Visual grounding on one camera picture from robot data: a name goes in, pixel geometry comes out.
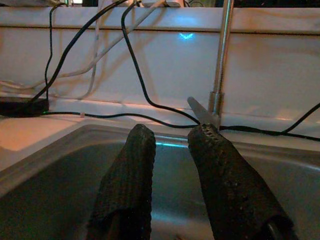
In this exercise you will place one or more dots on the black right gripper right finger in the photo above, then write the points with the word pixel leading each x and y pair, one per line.
pixel 232 195

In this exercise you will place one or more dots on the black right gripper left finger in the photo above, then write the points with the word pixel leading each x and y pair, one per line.
pixel 127 187

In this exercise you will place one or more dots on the silver table knife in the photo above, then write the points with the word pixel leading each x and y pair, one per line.
pixel 200 110

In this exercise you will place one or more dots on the stainless steel sink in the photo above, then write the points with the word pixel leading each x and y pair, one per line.
pixel 50 200

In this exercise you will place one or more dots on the black power adapter brick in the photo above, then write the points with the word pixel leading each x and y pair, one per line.
pixel 20 106

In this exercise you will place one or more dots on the metal faucet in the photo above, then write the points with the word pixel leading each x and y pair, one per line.
pixel 223 50

